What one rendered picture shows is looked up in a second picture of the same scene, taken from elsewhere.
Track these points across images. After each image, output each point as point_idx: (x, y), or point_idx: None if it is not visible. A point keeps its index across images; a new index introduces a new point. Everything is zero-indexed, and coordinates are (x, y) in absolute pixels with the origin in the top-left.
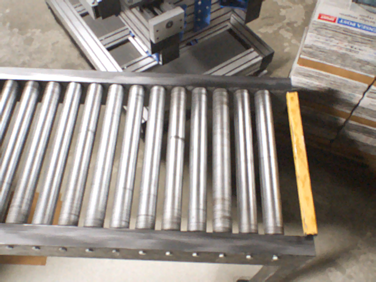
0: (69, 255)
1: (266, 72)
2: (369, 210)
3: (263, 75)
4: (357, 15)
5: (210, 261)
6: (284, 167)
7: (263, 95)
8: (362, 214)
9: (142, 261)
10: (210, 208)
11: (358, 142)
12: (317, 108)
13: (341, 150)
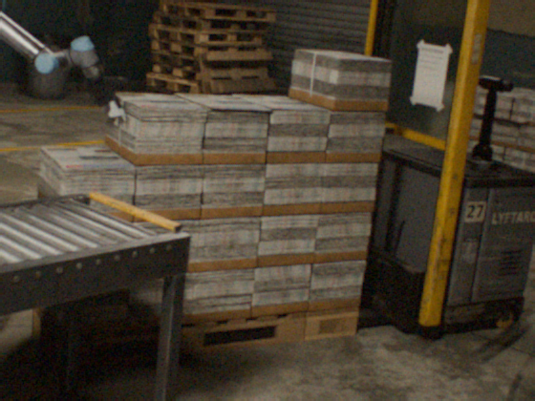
0: (13, 306)
1: (1, 318)
2: (204, 374)
3: (0, 323)
4: (94, 162)
5: (126, 278)
6: (96, 380)
7: (73, 200)
8: (203, 379)
9: None
10: None
11: (151, 305)
12: None
13: (140, 330)
